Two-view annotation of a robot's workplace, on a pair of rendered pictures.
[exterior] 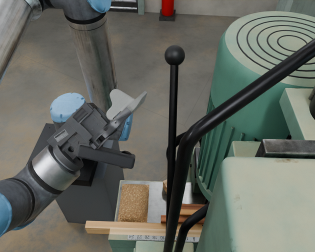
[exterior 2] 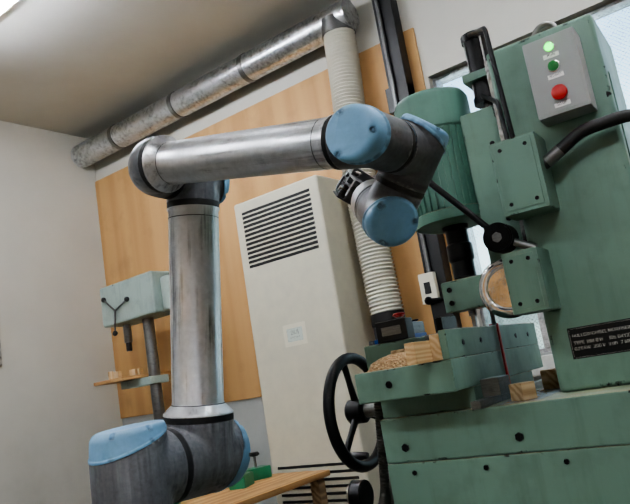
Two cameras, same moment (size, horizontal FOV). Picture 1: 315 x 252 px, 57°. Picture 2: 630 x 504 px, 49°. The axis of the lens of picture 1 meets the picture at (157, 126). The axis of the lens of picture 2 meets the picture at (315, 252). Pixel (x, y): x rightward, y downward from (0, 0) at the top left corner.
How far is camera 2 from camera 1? 160 cm
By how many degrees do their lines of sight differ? 79
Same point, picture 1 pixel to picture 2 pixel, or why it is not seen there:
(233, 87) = (438, 98)
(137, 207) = not seen: hidden behind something
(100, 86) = (218, 320)
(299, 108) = (474, 72)
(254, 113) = (454, 105)
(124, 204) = (398, 356)
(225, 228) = (510, 50)
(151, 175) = not seen: outside the picture
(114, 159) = not seen: hidden behind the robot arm
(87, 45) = (213, 239)
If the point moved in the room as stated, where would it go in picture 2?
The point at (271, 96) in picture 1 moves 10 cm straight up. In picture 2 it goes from (455, 92) to (447, 52)
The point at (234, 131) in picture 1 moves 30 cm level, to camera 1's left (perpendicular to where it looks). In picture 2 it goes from (450, 127) to (395, 91)
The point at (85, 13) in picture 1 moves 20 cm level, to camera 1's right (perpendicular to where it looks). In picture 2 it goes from (216, 192) to (268, 204)
